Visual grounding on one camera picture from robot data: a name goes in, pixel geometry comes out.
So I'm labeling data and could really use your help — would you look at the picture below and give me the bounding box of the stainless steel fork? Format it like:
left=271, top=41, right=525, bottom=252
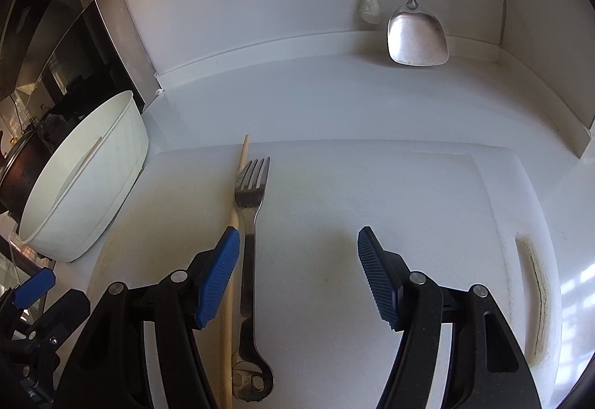
left=232, top=157, right=274, bottom=402

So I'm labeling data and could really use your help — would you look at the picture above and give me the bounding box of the board chopstick right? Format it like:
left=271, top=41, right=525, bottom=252
left=219, top=135, right=250, bottom=408

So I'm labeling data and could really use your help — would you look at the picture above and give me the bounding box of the metal spatula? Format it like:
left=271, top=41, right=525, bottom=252
left=386, top=0, right=450, bottom=67

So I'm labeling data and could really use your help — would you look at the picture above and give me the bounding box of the white oval tray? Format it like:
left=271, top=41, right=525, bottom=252
left=18, top=90, right=148, bottom=262

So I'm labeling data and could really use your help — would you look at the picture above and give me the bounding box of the black stove hood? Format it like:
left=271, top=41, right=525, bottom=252
left=1, top=0, right=155, bottom=112

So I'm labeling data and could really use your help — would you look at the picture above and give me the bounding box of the dark cooking pot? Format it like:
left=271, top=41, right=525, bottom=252
left=0, top=129, right=51, bottom=224

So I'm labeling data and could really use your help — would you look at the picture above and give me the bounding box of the white cutting board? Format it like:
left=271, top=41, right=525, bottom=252
left=88, top=141, right=562, bottom=408

